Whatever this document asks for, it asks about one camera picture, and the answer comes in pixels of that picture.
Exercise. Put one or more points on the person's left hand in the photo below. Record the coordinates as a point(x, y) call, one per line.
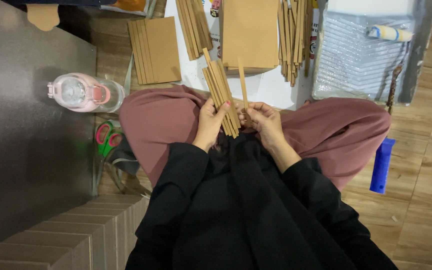
point(209, 125)

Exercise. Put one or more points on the person's right hand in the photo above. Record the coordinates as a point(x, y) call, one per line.
point(266, 123)

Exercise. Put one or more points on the bundle of brown cardboard strips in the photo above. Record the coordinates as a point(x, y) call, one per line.
point(221, 95)

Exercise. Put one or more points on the single brown cardboard strip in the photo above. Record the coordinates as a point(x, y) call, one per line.
point(243, 84)

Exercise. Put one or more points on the white paper sheet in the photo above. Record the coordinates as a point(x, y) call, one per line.
point(268, 90)

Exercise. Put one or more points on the heap of long brown strips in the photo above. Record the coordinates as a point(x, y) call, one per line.
point(294, 37)

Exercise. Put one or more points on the stack of large brown boards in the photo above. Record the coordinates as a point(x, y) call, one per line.
point(250, 33)

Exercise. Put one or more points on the stack of small brown boards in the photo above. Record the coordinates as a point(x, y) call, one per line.
point(155, 50)

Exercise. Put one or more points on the pile of brown strips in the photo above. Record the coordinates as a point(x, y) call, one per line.
point(194, 26)

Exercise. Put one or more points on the pink and green scissors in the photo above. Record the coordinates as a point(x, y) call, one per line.
point(107, 138)

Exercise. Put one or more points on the clear plastic paint tray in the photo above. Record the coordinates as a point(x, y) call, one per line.
point(354, 60)

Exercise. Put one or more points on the pink lidded water bottle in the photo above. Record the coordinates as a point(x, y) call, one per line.
point(84, 92)

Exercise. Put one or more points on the orange plastic bag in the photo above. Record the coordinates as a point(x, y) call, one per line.
point(131, 5)

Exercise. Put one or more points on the paint roller with striped sleeve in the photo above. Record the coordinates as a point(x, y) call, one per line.
point(389, 33)

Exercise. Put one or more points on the grey metal bar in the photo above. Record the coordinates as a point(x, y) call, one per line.
point(418, 50)

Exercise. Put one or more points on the row of brown cardboard boxes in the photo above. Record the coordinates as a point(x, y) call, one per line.
point(69, 236)

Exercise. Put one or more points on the grey metal cabinet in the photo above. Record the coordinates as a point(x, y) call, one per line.
point(28, 123)

